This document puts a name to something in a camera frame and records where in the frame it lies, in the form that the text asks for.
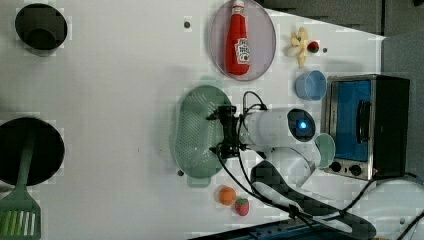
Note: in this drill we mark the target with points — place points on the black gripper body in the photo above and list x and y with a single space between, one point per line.
229 146

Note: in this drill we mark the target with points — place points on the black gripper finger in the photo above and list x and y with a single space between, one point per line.
213 116
215 149

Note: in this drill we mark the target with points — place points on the green plastic strainer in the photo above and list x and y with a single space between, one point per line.
195 135

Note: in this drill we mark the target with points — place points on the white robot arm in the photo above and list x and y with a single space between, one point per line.
285 139

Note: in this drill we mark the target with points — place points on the orange toy fruit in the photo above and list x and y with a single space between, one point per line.
227 196

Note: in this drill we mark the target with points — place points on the red ketchup bottle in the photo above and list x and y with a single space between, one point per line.
237 52

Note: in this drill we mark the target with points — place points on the green plastic mug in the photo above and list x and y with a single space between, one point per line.
326 147

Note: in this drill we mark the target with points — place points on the grey round plate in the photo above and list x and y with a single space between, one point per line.
261 38

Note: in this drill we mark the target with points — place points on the blue plastic cup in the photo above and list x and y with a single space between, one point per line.
311 86

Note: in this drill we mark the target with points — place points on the peeled toy banana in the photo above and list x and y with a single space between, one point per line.
298 47

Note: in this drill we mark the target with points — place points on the small red strawberry toy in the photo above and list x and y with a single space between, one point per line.
313 47

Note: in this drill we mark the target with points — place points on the black toaster oven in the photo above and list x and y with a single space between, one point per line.
367 117

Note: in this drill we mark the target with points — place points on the large black pan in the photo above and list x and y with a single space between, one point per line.
48 153

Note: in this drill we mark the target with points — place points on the small black bowl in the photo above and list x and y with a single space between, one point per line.
41 26

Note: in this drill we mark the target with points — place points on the green slotted spatula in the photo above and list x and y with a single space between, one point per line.
20 213

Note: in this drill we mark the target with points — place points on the blue metal frame rail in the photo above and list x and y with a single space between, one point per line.
282 230

